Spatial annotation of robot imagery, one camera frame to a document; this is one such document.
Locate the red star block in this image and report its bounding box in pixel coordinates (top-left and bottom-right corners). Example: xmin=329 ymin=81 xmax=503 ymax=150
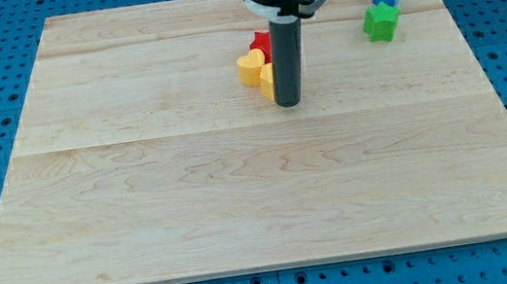
xmin=249 ymin=31 xmax=272 ymax=64

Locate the light wooden board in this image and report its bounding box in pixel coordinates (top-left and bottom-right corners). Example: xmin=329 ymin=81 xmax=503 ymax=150
xmin=0 ymin=0 xmax=507 ymax=284

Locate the green star block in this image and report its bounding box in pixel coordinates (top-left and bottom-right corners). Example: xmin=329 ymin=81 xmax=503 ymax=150
xmin=363 ymin=2 xmax=401 ymax=42

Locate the yellow hexagon block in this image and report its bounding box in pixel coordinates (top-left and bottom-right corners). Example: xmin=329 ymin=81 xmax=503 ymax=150
xmin=259 ymin=63 xmax=275 ymax=102

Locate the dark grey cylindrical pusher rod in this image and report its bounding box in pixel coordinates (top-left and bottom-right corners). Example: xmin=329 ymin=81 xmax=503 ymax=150
xmin=269 ymin=18 xmax=302 ymax=107

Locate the yellow heart block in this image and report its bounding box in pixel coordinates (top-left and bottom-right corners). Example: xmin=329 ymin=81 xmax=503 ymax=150
xmin=236 ymin=49 xmax=266 ymax=88

